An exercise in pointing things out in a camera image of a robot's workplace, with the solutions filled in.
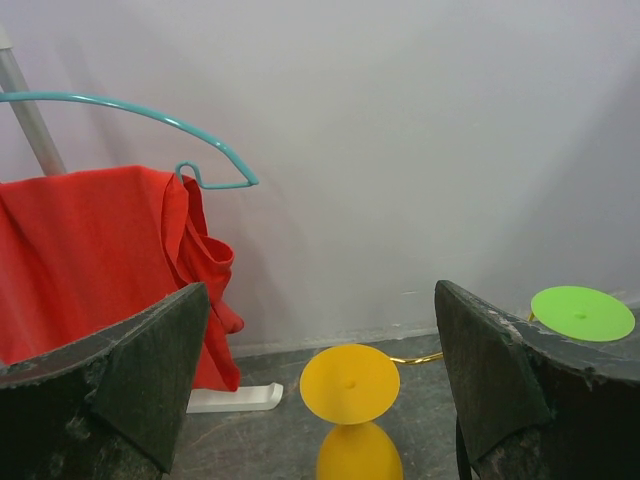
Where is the teal wire hanger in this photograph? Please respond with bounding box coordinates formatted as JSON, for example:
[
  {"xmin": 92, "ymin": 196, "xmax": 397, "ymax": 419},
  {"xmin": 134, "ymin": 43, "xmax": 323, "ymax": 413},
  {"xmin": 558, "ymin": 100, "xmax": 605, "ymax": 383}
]
[{"xmin": 0, "ymin": 89, "xmax": 261, "ymax": 191}]

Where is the white drying rack stand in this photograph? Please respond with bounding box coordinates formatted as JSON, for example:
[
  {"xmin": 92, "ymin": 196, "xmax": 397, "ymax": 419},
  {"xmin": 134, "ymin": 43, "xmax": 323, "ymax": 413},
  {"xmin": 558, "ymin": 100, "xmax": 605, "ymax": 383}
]
[{"xmin": 1, "ymin": 29, "xmax": 284, "ymax": 414}]

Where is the yellow plastic wine glass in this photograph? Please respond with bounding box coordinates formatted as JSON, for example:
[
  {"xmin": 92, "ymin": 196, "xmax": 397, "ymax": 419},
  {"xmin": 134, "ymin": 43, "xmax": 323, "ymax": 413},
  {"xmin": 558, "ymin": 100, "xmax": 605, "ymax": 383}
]
[{"xmin": 299, "ymin": 344, "xmax": 404, "ymax": 479}]

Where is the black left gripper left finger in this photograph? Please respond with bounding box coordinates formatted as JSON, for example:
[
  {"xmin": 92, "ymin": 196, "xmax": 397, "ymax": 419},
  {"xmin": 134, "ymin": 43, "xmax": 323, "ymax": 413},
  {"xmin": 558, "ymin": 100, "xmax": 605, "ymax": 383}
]
[{"xmin": 1, "ymin": 283, "xmax": 210, "ymax": 479}]

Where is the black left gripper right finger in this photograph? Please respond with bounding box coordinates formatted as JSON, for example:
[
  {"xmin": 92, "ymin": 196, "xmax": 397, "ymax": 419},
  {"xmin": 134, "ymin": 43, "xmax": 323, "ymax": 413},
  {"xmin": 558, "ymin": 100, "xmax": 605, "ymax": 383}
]
[{"xmin": 434, "ymin": 280, "xmax": 639, "ymax": 479}]

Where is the green plastic wine glass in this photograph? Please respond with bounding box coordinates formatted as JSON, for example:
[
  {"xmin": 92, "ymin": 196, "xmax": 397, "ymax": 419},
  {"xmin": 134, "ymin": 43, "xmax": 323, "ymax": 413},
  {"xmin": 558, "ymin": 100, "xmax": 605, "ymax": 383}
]
[{"xmin": 528, "ymin": 286, "xmax": 636, "ymax": 343}]

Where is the red cloth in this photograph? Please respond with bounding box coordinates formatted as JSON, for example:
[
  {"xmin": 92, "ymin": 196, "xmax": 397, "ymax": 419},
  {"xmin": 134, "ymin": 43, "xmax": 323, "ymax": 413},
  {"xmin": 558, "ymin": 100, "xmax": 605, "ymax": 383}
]
[{"xmin": 1, "ymin": 166, "xmax": 244, "ymax": 391}]

